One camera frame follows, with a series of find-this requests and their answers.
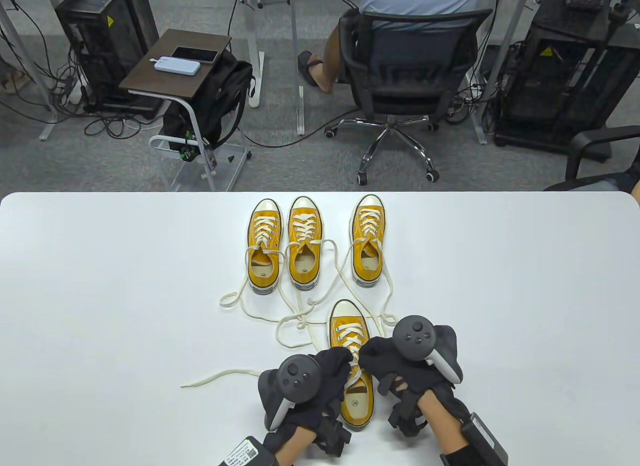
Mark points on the dark office chair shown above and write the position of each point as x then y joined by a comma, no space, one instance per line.
590,138

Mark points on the person's right forearm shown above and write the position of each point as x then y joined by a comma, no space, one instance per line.
442,426

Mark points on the person's right hand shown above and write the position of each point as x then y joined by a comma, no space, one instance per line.
400,366

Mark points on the black smartphone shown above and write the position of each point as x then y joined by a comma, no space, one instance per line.
195,54

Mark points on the person's left hand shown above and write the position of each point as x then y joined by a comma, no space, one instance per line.
330,386

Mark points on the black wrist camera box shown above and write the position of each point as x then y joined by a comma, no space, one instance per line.
482,438
245,453

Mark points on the black sandal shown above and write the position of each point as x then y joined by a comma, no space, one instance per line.
307,65

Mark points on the person's left forearm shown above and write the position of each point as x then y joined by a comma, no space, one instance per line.
295,448

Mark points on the green bag accessory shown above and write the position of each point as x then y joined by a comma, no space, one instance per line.
187,145

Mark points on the brown side table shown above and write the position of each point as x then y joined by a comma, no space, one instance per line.
150,75

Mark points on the black backpack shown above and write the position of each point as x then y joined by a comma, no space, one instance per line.
220,95

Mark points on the black computer tower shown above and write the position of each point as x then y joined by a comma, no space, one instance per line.
100,35

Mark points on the light blue power bank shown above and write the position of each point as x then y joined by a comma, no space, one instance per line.
177,65

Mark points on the black mesh office chair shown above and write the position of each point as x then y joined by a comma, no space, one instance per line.
415,60

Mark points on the white desk leg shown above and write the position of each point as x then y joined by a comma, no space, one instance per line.
254,85
479,120
300,110
48,125

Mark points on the gray handheld controller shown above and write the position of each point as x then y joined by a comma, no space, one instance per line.
299,378
415,338

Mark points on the white shoe lace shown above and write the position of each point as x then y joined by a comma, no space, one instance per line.
350,333
305,225
265,228
369,220

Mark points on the black computer rack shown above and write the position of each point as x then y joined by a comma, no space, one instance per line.
545,85

